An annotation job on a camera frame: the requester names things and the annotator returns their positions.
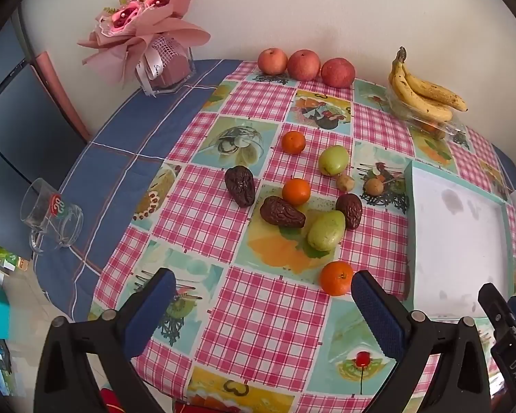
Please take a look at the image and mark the white tray teal rim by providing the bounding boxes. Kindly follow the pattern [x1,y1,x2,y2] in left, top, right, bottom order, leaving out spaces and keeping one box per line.
[404,160,516,320]

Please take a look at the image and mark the large green mango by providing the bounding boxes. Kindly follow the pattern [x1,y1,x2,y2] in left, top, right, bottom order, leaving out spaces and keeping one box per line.
[307,210,346,252]

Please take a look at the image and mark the dark brown date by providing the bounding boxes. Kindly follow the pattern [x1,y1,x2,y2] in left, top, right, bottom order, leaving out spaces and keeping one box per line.
[224,165,256,208]
[260,196,305,229]
[335,193,363,230]

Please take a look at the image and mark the small brown longan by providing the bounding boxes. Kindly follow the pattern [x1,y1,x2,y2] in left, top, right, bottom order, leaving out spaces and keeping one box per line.
[363,177,384,197]
[336,173,355,193]

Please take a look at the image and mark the small green mango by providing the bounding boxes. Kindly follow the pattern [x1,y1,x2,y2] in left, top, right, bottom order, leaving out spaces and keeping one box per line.
[319,146,350,176]

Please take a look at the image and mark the clear glass mug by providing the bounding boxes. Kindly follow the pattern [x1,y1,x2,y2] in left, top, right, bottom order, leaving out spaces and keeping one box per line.
[20,177,84,255]

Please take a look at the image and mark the pink checkered fruit tablecloth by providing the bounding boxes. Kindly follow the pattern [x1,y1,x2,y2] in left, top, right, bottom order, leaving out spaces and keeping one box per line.
[89,62,507,412]

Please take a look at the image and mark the clear plastic fruit tray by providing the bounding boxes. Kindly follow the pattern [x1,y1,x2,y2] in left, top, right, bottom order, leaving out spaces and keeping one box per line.
[386,86,467,139]

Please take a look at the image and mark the yellow banana bunch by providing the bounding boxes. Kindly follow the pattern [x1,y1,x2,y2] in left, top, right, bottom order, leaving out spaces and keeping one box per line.
[389,47,468,123]

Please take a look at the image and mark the red apple right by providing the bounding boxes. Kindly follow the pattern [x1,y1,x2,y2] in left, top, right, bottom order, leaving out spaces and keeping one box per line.
[321,58,356,88]

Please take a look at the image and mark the red apple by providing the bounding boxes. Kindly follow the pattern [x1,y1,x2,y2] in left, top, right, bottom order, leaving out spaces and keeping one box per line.
[321,58,356,88]
[287,50,321,81]
[257,47,288,76]

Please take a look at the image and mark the red apple middle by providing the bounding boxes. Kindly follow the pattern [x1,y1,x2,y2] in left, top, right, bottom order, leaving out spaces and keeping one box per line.
[287,50,321,81]

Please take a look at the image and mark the red apple left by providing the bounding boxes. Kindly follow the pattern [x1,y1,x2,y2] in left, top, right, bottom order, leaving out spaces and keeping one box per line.
[257,47,288,76]

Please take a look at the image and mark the pink flower bouquet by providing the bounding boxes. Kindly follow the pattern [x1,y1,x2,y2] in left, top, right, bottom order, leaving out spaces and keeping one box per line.
[78,0,211,84]

